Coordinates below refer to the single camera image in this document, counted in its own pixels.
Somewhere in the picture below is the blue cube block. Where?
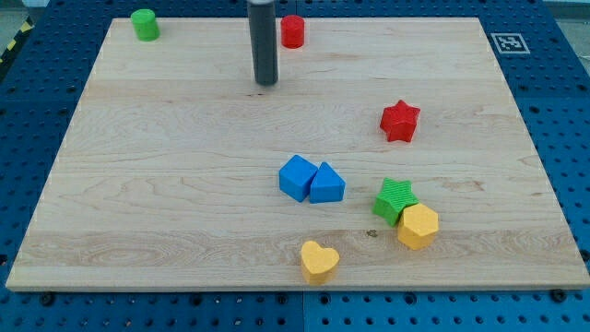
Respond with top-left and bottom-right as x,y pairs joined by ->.
278,155 -> 319,202

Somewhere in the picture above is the blue triangular prism block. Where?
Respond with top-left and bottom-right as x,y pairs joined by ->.
310,162 -> 346,204

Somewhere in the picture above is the yellow heart block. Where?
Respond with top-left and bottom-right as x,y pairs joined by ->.
301,241 -> 340,286

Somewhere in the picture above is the green star block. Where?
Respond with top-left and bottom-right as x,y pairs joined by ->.
372,178 -> 419,227

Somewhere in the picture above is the red star block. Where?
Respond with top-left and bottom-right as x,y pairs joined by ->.
380,100 -> 420,142

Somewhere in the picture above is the yellow hexagon block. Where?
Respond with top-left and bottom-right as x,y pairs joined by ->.
397,203 -> 439,250

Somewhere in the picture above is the red cylinder block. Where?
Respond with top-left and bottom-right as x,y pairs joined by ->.
280,15 -> 305,49

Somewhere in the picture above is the green cylinder block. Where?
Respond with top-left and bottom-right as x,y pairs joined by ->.
130,8 -> 159,42

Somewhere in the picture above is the white fiducial marker tag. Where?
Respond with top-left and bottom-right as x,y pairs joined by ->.
490,32 -> 530,54

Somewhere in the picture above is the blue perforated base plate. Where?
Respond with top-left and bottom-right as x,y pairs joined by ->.
1,0 -> 589,331

